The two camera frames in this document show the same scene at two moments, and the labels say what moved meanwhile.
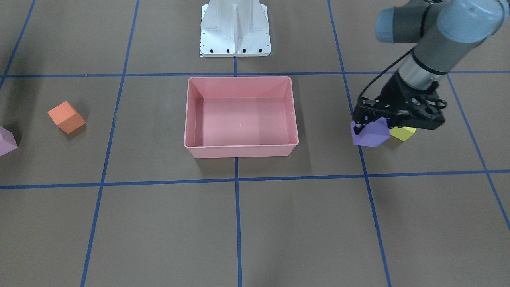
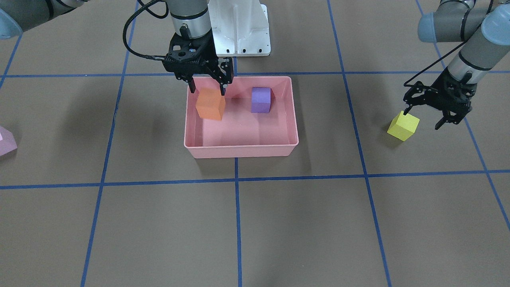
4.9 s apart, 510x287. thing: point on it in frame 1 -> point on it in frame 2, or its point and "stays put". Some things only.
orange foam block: (65, 116) -> (210, 103)
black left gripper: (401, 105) -> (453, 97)
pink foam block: (8, 142) stays put
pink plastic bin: (240, 116) stays put
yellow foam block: (403, 133) stays put
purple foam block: (373, 133) -> (261, 99)
